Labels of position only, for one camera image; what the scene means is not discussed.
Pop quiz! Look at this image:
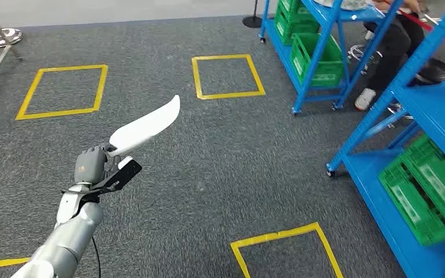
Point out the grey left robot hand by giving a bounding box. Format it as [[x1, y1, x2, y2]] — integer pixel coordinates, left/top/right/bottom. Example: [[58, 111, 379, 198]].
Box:
[[74, 142, 119, 186]]

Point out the white curved plastic part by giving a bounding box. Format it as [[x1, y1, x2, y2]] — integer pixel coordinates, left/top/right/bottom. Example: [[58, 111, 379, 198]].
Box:
[[108, 94, 181, 158]]

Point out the blue metal shelf rack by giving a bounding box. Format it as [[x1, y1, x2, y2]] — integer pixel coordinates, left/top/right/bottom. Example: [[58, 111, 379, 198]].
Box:
[[325, 0, 445, 278], [258, 0, 404, 115]]

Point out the grey round part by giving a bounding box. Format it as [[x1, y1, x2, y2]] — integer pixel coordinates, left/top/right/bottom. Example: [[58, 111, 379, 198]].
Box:
[[314, 0, 369, 11]]

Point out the chrome stanchion base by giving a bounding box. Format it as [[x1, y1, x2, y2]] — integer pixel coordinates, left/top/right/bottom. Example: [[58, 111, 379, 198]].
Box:
[[0, 28, 23, 47]]

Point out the black stanchion base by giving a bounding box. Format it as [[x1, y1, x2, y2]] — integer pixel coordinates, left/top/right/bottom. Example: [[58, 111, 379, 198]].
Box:
[[242, 0, 264, 29]]

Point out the green plastic crate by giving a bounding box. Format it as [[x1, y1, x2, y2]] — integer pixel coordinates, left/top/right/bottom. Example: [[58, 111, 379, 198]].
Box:
[[378, 134, 445, 246], [290, 32, 345, 87], [273, 3, 320, 46], [278, 0, 315, 22]]

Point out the person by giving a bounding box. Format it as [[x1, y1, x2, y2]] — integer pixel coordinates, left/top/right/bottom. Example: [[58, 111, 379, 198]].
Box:
[[355, 0, 426, 112]]

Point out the black round stool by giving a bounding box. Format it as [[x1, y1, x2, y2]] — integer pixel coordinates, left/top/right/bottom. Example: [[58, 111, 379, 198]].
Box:
[[410, 58, 445, 87]]

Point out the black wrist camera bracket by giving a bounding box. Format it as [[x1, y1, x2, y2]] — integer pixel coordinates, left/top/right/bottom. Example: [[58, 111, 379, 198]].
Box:
[[61, 159, 143, 202]]

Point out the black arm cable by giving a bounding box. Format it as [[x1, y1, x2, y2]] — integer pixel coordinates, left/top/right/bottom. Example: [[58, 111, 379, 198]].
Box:
[[91, 236, 102, 278]]

